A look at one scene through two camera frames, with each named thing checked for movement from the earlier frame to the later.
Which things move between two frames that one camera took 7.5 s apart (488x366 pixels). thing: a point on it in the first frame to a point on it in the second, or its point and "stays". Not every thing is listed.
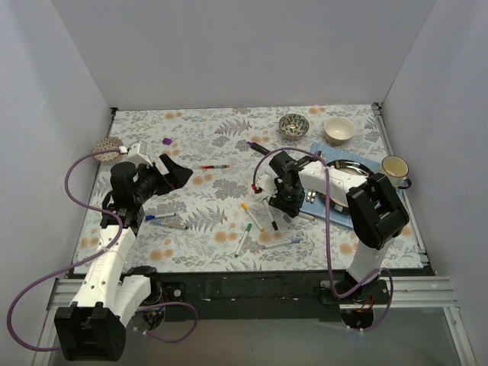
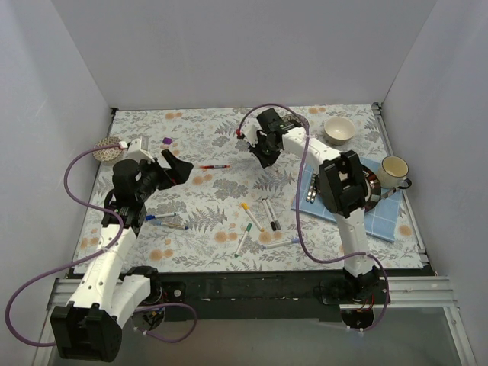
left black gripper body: x=163 y=177 stays
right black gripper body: x=286 y=202 to x=263 y=145
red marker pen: x=215 y=166 stays
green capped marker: x=243 y=239 stays
